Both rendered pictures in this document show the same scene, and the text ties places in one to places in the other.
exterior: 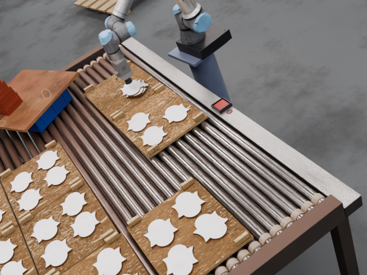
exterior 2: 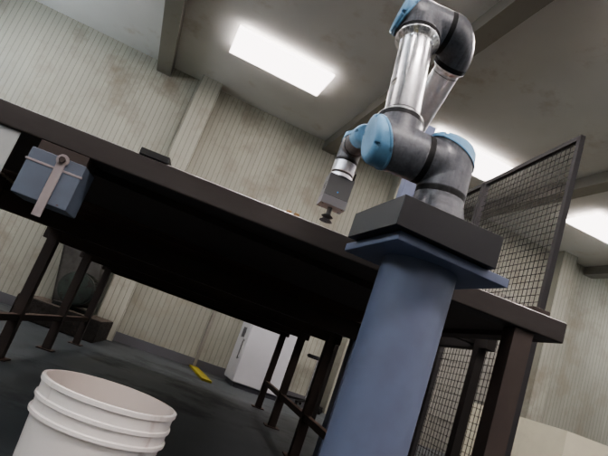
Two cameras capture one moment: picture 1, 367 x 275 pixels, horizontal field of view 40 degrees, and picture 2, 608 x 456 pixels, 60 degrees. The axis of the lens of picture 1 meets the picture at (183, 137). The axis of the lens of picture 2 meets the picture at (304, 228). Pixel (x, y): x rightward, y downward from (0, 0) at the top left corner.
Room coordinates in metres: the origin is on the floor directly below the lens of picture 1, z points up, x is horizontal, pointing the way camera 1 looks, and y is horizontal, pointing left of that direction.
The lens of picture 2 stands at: (2.55, -1.47, 0.57)
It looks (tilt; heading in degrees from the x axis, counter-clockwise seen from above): 13 degrees up; 98
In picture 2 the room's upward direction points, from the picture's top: 20 degrees clockwise
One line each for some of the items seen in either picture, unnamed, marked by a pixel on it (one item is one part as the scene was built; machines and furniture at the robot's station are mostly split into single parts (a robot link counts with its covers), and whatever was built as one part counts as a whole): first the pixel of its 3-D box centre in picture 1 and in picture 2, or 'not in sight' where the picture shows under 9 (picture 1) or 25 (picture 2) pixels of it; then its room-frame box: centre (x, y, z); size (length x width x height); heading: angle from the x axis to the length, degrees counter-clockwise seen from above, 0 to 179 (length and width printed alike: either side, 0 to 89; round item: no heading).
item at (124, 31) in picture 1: (123, 31); (365, 141); (2.42, 0.05, 1.27); 0.11 x 0.11 x 0.08; 17
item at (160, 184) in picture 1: (126, 147); not in sight; (1.99, 0.27, 0.90); 1.95 x 0.05 x 0.05; 15
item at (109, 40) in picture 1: (109, 41); (351, 148); (2.38, 0.14, 1.27); 0.09 x 0.08 x 0.11; 107
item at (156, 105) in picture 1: (158, 119); not in sight; (2.05, 0.08, 0.93); 0.41 x 0.35 x 0.02; 17
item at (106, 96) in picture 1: (123, 90); not in sight; (2.45, 0.20, 0.93); 0.41 x 0.35 x 0.02; 16
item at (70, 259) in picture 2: not in sight; (90, 257); (-0.53, 4.35, 0.85); 1.04 x 1.02 x 1.71; 23
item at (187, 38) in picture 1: (190, 30); (434, 213); (2.66, -0.30, 0.99); 0.15 x 0.15 x 0.10
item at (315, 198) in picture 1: (191, 103); not in sight; (2.09, -0.11, 0.90); 1.95 x 0.05 x 0.05; 15
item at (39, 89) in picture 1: (24, 97); not in sight; (2.67, 0.75, 1.03); 0.50 x 0.50 x 0.02; 45
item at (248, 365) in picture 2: not in sight; (266, 339); (1.58, 5.48, 0.67); 0.68 x 0.58 x 1.34; 23
